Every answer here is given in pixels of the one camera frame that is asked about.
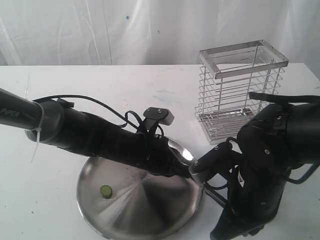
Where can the green vegetable slice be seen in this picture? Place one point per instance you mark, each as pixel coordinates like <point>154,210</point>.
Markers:
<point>106,191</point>

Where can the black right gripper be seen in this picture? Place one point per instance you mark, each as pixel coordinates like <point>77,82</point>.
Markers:
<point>254,194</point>

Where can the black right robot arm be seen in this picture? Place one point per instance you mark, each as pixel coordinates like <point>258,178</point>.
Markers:
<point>280,145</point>

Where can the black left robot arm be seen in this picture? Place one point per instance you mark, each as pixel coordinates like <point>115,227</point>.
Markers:
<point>54,121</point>

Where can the black serrated knife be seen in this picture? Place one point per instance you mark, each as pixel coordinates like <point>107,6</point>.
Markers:
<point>211,191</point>

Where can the white backdrop curtain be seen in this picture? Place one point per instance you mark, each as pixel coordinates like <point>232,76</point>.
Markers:
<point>151,32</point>

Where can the metal wire utensil holder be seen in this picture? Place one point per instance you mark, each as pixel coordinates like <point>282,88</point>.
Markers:
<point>227,75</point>

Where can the white zip tie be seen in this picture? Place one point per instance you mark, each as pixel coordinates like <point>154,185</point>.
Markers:
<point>38,129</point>

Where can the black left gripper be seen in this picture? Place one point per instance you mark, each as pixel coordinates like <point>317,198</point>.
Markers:
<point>152,154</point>

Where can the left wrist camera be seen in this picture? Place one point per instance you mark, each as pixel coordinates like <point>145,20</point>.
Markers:
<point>153,118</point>

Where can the round steel plate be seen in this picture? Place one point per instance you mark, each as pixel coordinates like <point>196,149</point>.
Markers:
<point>143,206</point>

